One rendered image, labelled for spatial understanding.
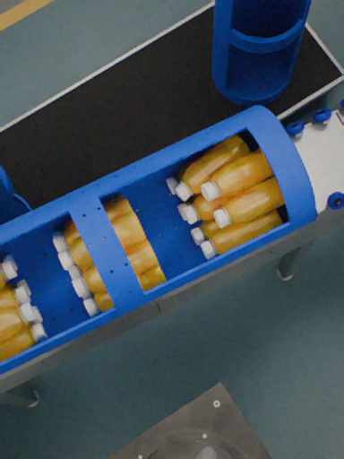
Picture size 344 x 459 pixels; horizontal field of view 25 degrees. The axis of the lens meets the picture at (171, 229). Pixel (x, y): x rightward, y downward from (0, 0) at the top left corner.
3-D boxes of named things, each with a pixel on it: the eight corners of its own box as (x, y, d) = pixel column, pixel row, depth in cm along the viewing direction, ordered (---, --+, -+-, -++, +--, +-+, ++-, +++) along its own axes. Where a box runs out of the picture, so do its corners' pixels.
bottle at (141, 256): (162, 271, 167) (91, 305, 165) (153, 255, 172) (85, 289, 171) (151, 246, 163) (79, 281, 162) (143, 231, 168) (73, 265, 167)
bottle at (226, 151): (245, 153, 177) (189, 200, 176) (227, 130, 176) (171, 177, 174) (254, 154, 171) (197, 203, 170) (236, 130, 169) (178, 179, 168)
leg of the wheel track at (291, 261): (296, 275, 277) (324, 230, 216) (281, 283, 276) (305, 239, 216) (288, 261, 278) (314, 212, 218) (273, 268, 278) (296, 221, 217)
